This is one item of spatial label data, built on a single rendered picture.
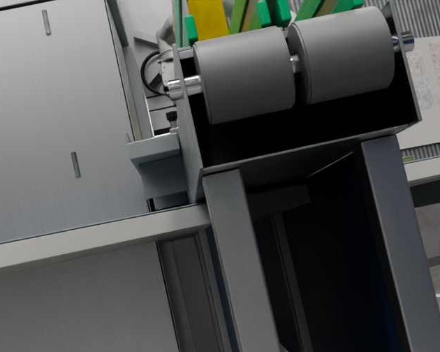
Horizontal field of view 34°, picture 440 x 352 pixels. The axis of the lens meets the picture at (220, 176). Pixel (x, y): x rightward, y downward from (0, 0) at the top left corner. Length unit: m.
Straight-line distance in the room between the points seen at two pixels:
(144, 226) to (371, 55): 0.52
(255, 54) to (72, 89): 1.13
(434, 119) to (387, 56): 6.58
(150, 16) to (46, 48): 1.74
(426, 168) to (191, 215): 0.48
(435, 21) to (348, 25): 6.99
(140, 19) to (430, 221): 4.24
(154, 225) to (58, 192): 0.66
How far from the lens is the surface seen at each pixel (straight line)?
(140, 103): 2.20
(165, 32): 2.50
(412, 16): 7.49
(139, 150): 1.22
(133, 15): 3.49
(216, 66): 0.65
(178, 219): 1.10
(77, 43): 1.77
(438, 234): 7.06
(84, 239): 1.05
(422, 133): 7.12
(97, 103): 1.73
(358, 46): 0.67
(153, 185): 1.29
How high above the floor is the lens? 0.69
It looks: 5 degrees up
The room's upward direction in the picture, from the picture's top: 13 degrees counter-clockwise
